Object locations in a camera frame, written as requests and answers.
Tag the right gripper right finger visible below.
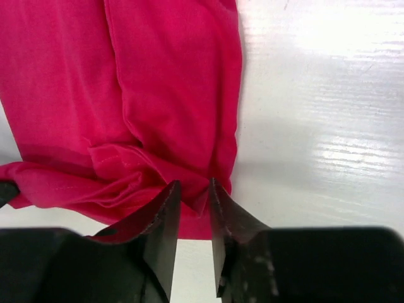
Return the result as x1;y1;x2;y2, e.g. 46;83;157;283
209;179;403;302

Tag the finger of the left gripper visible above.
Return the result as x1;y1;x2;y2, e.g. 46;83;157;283
0;181;18;207

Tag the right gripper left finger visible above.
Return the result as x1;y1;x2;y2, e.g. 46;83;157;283
1;181;181;302

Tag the pink t shirt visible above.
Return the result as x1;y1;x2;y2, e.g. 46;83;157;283
1;1;242;240

